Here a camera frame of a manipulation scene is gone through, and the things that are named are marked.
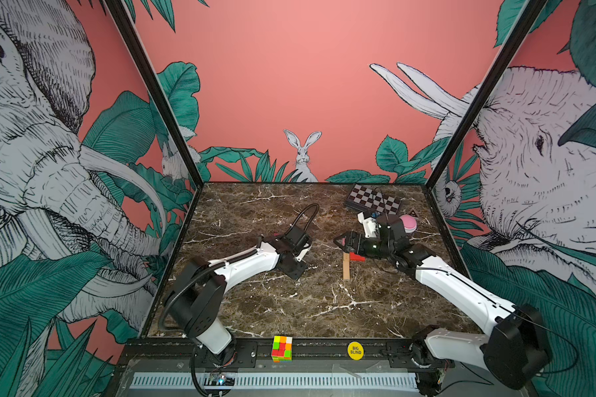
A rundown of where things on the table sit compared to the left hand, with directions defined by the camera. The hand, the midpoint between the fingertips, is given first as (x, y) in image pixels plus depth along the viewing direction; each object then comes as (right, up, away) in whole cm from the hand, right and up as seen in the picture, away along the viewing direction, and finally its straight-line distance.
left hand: (298, 266), depth 88 cm
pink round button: (+48, +15, +17) cm, 53 cm away
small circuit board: (-22, -29, -17) cm, 40 cm away
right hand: (+14, +11, -8) cm, 20 cm away
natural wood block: (+18, -1, +5) cm, 19 cm away
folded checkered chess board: (+33, +25, +23) cm, 47 cm away
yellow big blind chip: (+18, -23, -13) cm, 32 cm away
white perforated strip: (-5, -29, -17) cm, 34 cm away
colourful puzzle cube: (-4, -20, -17) cm, 27 cm away
